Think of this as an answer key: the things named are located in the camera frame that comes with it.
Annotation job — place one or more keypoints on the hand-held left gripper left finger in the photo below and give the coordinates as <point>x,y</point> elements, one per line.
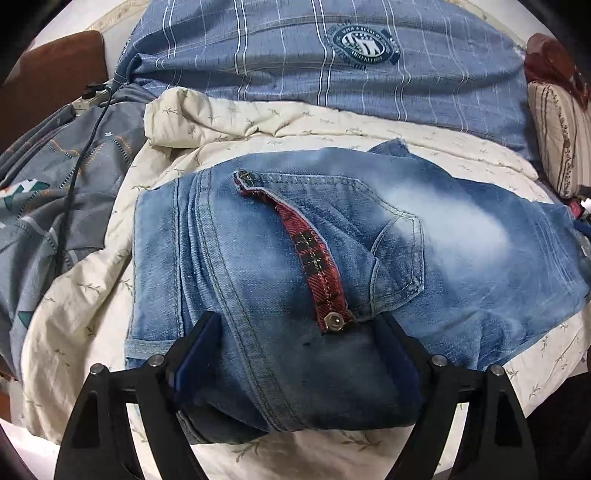
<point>194,357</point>

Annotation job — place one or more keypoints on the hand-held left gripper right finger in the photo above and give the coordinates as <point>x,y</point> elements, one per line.
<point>398,353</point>

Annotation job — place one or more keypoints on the blue denim pants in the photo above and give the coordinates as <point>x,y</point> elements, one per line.
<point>277,230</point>

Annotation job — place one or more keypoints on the cream leaf-print blanket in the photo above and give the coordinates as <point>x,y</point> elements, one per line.
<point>83,286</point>

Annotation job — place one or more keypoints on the grey patterned quilt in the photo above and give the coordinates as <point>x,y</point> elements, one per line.
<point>41,230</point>

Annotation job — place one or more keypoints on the beige striped pillow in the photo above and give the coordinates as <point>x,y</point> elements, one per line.
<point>558,134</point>

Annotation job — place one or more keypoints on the white power strip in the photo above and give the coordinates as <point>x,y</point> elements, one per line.
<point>85,102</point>

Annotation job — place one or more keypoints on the blue plaid pillow with emblem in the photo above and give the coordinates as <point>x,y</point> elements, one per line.
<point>277,60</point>

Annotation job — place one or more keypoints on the brown headboard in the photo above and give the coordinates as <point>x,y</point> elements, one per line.
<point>46,78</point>

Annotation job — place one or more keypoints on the dark red cushion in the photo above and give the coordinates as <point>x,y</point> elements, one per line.
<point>549,60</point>

